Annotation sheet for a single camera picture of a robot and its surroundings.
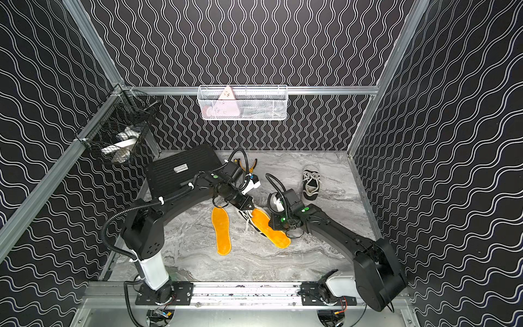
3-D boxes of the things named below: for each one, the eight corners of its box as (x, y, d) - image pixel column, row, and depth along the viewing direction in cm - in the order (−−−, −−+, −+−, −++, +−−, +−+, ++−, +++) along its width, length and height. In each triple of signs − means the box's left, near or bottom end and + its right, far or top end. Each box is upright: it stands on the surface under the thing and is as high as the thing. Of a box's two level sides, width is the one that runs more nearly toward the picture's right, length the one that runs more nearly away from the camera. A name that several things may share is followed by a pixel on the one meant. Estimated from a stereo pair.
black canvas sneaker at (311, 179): (304, 204, 100) (306, 196, 95) (299, 172, 113) (301, 163, 108) (321, 204, 100) (325, 196, 95) (315, 172, 113) (317, 163, 108)
